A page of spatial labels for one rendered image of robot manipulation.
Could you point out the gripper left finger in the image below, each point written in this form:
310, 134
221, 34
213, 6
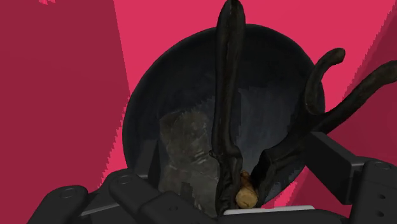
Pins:
133, 195

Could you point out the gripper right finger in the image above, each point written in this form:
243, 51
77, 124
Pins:
372, 186

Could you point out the black pot with dark plant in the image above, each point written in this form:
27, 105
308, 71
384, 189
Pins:
186, 77

